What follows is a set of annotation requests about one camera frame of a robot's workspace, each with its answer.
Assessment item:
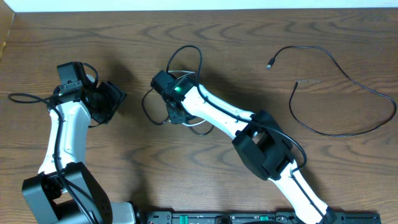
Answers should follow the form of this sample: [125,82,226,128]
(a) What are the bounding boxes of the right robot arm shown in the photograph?
[150,70,336,223]

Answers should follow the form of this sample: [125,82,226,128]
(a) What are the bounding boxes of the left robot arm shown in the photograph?
[22,62,136,223]

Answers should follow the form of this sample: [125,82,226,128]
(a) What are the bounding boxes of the cardboard box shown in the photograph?
[0,0,15,58]

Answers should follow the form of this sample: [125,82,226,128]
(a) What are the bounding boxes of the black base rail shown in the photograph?
[146,211,382,224]

